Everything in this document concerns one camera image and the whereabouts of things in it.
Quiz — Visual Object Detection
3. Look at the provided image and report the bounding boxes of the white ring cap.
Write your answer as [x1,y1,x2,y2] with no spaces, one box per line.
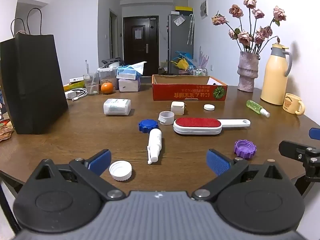
[158,111,175,125]

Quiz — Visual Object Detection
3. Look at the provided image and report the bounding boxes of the folded white umbrella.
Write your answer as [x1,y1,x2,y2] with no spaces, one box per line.
[187,14,195,45]

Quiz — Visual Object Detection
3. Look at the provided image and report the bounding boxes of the blue and yellow bags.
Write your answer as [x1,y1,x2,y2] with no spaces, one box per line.
[171,51,194,71]

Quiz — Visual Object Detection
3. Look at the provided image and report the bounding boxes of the drinking glass with straw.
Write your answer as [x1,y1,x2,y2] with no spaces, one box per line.
[83,73,100,96]

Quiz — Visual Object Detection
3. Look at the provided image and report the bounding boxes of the green spray bottle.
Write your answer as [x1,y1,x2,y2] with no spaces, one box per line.
[246,100,270,118]

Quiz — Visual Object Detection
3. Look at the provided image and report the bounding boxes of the purple feather decoration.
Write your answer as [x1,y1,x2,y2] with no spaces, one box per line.
[198,46,210,69]

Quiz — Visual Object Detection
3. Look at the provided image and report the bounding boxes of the yellow thermos jug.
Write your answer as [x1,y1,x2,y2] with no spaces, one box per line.
[260,37,292,105]

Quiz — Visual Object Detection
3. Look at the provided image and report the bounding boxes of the yellow bear mug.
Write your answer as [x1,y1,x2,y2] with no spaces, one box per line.
[283,93,306,115]

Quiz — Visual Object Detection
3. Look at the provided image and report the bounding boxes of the white electrical panel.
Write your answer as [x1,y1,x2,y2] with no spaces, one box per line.
[200,0,209,20]

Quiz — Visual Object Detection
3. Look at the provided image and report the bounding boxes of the black folded stand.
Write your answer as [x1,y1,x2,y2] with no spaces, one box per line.
[101,58,123,67]

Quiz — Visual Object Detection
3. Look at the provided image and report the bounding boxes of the bunch of dried pink roses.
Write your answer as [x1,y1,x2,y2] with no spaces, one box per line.
[212,0,287,55]

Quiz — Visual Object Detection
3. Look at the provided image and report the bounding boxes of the pink textured vase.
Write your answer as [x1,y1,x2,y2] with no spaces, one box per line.
[237,51,260,93]

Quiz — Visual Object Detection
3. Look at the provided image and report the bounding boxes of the trolley with bottles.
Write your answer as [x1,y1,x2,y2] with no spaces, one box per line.
[192,66,208,76]

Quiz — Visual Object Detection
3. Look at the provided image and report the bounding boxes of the grey fridge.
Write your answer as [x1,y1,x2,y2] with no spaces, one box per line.
[167,14,194,75]

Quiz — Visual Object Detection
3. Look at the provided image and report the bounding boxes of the blue ribbed lid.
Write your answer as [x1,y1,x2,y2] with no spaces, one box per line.
[139,119,159,133]

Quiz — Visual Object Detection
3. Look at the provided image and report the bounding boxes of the orange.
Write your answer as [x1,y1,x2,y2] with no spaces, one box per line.
[101,82,113,95]

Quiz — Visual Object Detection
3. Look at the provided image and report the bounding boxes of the printed snack packet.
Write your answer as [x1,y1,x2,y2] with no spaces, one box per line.
[0,119,13,143]

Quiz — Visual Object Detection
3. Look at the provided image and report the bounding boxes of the white charger with cables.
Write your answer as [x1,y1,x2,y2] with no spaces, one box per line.
[64,87,88,101]

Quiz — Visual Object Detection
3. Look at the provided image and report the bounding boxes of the cream square bottle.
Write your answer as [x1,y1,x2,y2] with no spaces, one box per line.
[171,101,185,115]

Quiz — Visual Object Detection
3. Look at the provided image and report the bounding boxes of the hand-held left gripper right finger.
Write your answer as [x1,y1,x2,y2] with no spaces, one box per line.
[191,149,290,202]

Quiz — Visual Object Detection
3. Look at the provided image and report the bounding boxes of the blue tissue pack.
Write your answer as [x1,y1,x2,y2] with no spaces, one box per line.
[116,61,147,79]

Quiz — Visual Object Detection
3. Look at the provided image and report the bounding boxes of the large white screw lid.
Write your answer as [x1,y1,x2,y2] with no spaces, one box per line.
[109,160,133,181]

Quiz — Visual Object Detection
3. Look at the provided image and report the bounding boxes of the clear plastic container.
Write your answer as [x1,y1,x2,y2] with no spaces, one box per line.
[97,66,118,90]

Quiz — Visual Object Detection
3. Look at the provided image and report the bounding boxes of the red cardboard box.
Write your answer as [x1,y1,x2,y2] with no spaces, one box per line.
[152,74,228,101]

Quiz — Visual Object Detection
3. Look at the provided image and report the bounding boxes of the purple ribbed lid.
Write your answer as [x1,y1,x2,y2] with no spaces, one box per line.
[234,139,257,160]

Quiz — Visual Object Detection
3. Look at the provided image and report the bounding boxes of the dark wooden door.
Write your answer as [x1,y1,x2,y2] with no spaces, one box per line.
[123,15,159,76]

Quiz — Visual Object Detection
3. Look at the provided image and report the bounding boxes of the black paper bag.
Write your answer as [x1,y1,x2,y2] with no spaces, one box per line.
[0,7,68,135]

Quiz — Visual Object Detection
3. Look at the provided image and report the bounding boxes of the white spray bottle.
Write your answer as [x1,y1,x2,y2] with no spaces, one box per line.
[147,128,162,165]

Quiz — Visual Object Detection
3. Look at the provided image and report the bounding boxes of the red and white lint brush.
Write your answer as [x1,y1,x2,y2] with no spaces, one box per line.
[173,117,251,135]

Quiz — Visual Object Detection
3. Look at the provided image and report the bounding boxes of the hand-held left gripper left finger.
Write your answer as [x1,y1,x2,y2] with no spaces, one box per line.
[29,149,126,201]

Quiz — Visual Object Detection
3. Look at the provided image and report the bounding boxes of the purple tissue pack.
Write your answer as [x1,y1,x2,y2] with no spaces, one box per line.
[118,78,141,92]

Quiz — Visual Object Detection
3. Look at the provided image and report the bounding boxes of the yellow flat box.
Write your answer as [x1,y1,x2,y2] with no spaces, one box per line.
[62,81,85,92]

